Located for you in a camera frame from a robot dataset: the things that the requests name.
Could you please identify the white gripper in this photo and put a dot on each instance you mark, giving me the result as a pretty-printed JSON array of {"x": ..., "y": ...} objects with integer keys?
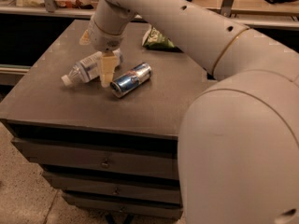
[{"x": 100, "y": 38}]

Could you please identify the clear plastic water bottle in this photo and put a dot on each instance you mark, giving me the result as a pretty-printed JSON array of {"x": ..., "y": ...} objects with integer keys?
[{"x": 87, "y": 69}]

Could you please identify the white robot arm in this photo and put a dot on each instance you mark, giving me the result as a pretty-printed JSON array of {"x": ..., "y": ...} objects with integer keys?
[{"x": 238, "y": 143}]

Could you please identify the blue silver energy drink can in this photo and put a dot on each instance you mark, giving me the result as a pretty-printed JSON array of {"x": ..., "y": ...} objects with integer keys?
[{"x": 131, "y": 79}]

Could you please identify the green chip bag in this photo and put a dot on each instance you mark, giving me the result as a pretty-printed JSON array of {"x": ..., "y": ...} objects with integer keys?
[{"x": 154, "y": 39}]

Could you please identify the grey drawer cabinet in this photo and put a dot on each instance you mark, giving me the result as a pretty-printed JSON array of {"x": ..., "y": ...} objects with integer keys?
[{"x": 144, "y": 121}]

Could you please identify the top grey drawer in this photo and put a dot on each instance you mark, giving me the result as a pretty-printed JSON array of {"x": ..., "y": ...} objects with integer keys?
[{"x": 97, "y": 158}]

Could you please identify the grey drawer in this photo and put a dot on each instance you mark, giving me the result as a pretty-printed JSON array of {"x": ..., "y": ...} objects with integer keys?
[
  {"x": 134, "y": 207},
  {"x": 97, "y": 158},
  {"x": 115, "y": 187}
]

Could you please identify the middle grey drawer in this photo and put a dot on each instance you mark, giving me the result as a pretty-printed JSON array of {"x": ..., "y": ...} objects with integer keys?
[{"x": 115, "y": 187}]

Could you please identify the bottom grey drawer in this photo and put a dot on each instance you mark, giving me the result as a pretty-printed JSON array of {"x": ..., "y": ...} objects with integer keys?
[{"x": 134, "y": 207}]

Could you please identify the metal railing frame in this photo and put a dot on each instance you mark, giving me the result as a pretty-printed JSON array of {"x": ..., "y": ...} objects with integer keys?
[{"x": 255, "y": 13}]

